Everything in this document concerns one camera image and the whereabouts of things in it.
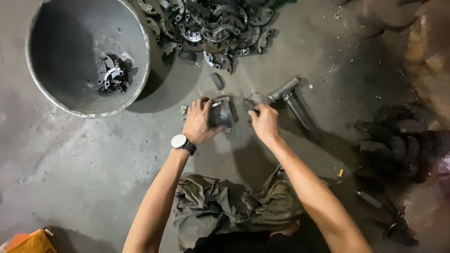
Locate person's left hand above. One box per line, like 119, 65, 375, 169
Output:
182, 97, 227, 146

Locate person's right hand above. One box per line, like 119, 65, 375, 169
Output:
248, 103, 282, 143

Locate grey dusty brake shoe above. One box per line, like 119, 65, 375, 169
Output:
207, 96, 236, 128

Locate black ribbed brake lining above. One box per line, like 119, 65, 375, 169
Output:
210, 72, 226, 91

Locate pile of metal brake shoes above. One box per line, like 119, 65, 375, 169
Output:
137, 0, 279, 75

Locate olive green trousers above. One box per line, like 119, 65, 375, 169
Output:
172, 165, 307, 251

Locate black shorts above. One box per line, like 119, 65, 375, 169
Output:
183, 211, 332, 253

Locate black chisel tool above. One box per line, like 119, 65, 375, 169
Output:
354, 189, 384, 210

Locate heap of black brake linings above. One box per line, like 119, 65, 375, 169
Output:
346, 103, 450, 184

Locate brake shoes inside basin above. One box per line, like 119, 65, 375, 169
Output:
96, 54, 129, 94

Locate black hand tool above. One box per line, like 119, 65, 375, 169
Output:
374, 207, 420, 247

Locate large grey metal basin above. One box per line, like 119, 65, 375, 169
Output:
25, 0, 152, 119

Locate orange plastic bag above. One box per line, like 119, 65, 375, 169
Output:
0, 228, 59, 253

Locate white-faced black-strap wristwatch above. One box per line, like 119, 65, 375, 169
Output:
170, 134, 198, 156

